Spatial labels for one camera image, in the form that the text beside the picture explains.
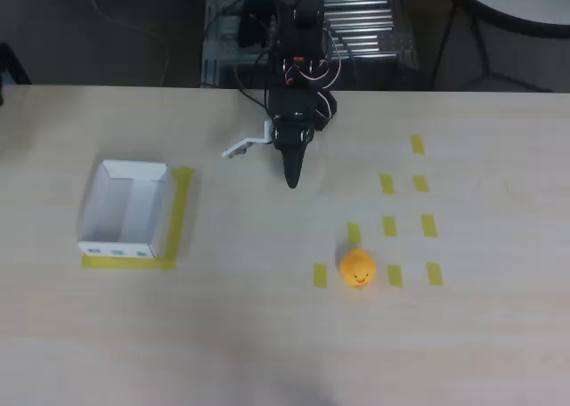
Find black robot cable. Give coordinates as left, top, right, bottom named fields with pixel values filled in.
left=232, top=61, right=273, bottom=114

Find round white table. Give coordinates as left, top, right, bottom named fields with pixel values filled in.
left=458, top=0, right=570, bottom=38

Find grey floor cable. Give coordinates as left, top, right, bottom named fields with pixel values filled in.
left=88, top=0, right=170, bottom=86

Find black table leg frame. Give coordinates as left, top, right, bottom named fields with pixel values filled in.
left=427, top=0, right=556, bottom=93

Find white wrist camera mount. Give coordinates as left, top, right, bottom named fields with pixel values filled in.
left=220, top=120, right=275, bottom=160

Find white cardboard box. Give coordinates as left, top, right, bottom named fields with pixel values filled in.
left=77, top=158, right=174, bottom=260

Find yellow rubber duck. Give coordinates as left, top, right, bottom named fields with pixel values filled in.
left=338, top=248, right=378, bottom=290

